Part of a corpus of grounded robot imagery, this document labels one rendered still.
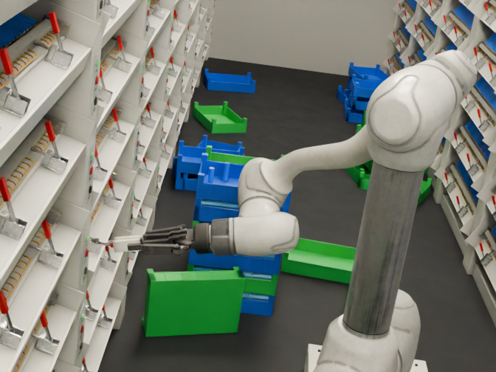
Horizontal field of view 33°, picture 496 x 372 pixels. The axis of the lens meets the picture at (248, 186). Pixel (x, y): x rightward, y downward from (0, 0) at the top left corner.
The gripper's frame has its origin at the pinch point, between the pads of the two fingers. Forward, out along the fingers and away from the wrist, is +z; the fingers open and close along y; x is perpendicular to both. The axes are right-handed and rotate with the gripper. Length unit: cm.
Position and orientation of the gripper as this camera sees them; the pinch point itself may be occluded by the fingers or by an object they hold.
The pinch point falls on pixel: (128, 243)
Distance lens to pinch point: 205.8
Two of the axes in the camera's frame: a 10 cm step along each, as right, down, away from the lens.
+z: -10.0, 0.7, 0.7
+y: 0.3, -3.8, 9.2
